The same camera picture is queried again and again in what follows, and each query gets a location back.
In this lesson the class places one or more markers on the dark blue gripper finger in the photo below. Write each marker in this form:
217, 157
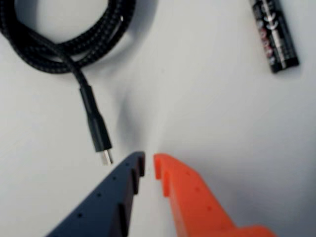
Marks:
103, 207

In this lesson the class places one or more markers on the black AA battery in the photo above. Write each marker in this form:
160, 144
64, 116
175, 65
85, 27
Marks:
276, 37

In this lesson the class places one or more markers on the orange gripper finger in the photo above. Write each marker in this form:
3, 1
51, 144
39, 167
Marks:
197, 209

